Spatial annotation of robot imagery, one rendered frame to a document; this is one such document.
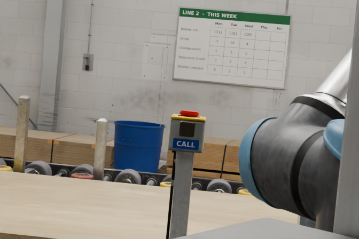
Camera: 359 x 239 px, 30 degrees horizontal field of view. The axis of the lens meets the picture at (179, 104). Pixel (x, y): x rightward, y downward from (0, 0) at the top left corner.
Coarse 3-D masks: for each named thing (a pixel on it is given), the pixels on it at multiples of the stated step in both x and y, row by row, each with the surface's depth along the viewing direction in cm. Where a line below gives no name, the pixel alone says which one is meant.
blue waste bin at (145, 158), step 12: (120, 132) 698; (132, 132) 691; (144, 132) 691; (156, 132) 698; (120, 144) 698; (132, 144) 692; (144, 144) 693; (156, 144) 701; (120, 156) 700; (132, 156) 694; (144, 156) 695; (156, 156) 704; (120, 168) 700; (132, 168) 694; (144, 168) 696; (156, 168) 708
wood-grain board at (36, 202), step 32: (0, 192) 200; (32, 192) 204; (64, 192) 209; (96, 192) 214; (128, 192) 218; (160, 192) 223; (192, 192) 229; (0, 224) 163; (32, 224) 166; (64, 224) 168; (96, 224) 171; (128, 224) 175; (160, 224) 178; (192, 224) 181; (224, 224) 185
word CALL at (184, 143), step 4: (176, 140) 134; (180, 140) 134; (184, 140) 134; (188, 140) 134; (192, 140) 134; (196, 140) 134; (176, 144) 134; (180, 144) 134; (184, 144) 134; (188, 144) 134; (192, 144) 134; (196, 144) 134; (180, 148) 134; (184, 148) 134; (188, 148) 134; (192, 148) 134; (196, 148) 134
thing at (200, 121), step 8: (176, 120) 134; (184, 120) 134; (192, 120) 134; (200, 120) 134; (176, 128) 134; (200, 128) 134; (176, 136) 134; (200, 136) 134; (168, 144) 135; (200, 144) 134; (192, 152) 134; (200, 152) 134
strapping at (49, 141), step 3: (0, 126) 837; (3, 126) 838; (69, 135) 808; (57, 138) 765; (111, 138) 815; (48, 141) 752; (51, 141) 751; (54, 141) 751; (57, 141) 750; (57, 144) 750; (93, 144) 743; (93, 147) 743; (51, 150) 752; (51, 153) 752; (51, 156) 752; (51, 159) 752; (51, 162) 752
